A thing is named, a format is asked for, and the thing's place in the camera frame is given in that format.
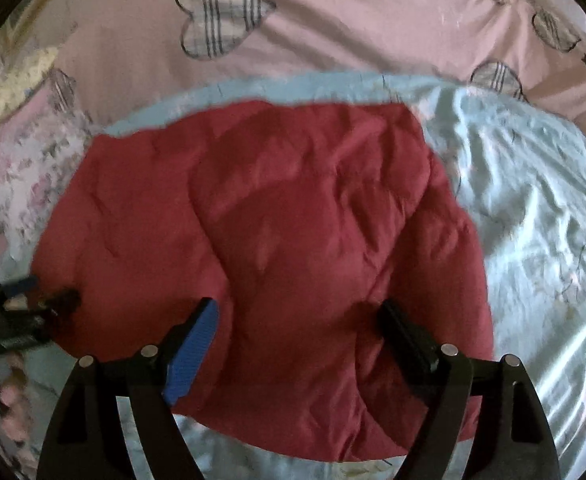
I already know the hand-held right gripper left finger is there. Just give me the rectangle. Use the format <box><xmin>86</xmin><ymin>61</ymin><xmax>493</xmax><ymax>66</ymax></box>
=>
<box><xmin>37</xmin><ymin>297</ymin><xmax>220</xmax><ymax>480</ymax></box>

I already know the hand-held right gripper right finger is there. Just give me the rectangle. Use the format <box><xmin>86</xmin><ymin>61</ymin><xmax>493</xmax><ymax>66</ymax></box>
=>
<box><xmin>377</xmin><ymin>300</ymin><xmax>561</xmax><ymax>480</ymax></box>

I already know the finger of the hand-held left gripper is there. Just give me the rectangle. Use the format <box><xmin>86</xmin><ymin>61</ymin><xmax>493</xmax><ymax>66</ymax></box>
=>
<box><xmin>0</xmin><ymin>274</ymin><xmax>40</xmax><ymax>302</ymax></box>
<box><xmin>33</xmin><ymin>287</ymin><xmax>82</xmax><ymax>322</ymax></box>

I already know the red puffer jacket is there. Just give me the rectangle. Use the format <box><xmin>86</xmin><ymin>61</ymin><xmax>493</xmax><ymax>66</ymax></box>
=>
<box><xmin>30</xmin><ymin>97</ymin><xmax>496</xmax><ymax>463</ymax></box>

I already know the person's left hand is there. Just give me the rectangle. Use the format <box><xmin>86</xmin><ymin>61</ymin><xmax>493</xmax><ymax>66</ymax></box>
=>
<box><xmin>0</xmin><ymin>352</ymin><xmax>31</xmax><ymax>448</ymax></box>

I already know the floral patterned cloth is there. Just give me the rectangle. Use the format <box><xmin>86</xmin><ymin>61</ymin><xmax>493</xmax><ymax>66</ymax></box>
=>
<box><xmin>0</xmin><ymin>72</ymin><xmax>98</xmax><ymax>281</ymax></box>

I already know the light blue bed sheet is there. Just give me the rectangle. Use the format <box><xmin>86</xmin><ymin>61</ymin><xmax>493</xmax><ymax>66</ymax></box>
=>
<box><xmin>0</xmin><ymin>72</ymin><xmax>586</xmax><ymax>480</ymax></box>

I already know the yellow floral pillow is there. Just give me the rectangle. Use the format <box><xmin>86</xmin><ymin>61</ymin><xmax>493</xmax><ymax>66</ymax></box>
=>
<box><xmin>0</xmin><ymin>45</ymin><xmax>61</xmax><ymax>146</ymax></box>

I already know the pink duvet with plaid hearts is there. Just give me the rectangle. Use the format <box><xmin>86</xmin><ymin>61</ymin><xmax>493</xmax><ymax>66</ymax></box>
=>
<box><xmin>0</xmin><ymin>0</ymin><xmax>586</xmax><ymax>171</ymax></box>

